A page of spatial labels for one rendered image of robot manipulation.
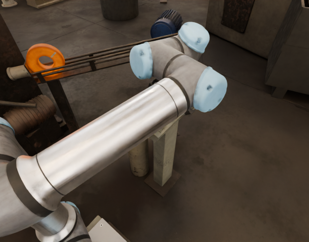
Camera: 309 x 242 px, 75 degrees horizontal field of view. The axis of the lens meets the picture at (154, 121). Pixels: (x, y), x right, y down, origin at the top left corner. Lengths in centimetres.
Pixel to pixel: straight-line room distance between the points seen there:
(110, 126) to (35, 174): 12
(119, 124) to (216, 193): 111
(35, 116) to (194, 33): 87
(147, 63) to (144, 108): 14
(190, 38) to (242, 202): 109
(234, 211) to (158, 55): 109
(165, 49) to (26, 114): 85
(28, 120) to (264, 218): 135
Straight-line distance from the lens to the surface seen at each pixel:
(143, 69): 43
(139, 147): 108
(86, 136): 31
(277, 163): 163
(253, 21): 266
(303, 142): 186
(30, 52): 106
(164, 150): 96
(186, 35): 49
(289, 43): 189
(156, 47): 45
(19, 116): 114
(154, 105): 32
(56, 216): 64
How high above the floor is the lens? 120
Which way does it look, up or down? 47 degrees down
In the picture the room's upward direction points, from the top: straight up
